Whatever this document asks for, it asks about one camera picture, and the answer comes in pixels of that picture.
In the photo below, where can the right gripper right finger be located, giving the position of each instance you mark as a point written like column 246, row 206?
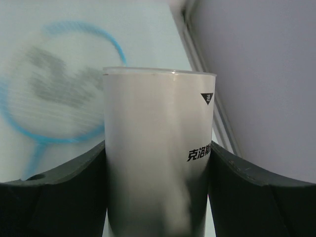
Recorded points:
column 249, row 201

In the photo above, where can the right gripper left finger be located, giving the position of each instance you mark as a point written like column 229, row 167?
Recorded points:
column 67, row 201

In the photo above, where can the white shuttlecock tube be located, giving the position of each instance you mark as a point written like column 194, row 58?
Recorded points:
column 158, row 134

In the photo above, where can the blue badminton racket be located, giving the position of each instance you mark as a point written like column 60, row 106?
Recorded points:
column 51, row 88

